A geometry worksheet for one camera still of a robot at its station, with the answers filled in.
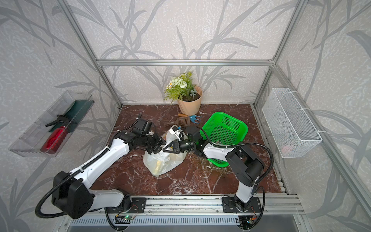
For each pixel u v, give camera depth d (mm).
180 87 912
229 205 735
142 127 629
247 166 467
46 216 383
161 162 789
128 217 707
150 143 678
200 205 753
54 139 585
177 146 705
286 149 711
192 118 1118
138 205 731
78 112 670
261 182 502
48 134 641
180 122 1085
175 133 767
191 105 1023
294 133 605
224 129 1050
